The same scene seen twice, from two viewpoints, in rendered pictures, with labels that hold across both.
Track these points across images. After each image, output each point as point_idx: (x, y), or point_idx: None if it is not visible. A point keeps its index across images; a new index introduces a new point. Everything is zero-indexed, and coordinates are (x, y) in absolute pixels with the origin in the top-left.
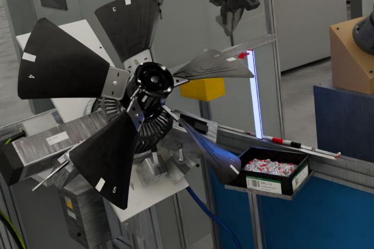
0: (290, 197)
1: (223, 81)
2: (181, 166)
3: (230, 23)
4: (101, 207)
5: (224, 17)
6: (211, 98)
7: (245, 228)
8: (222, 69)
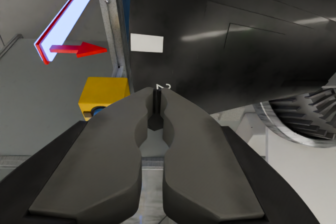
0: None
1: (83, 91)
2: None
3: (177, 123)
4: None
5: (277, 173)
6: (118, 78)
7: None
8: (236, 0)
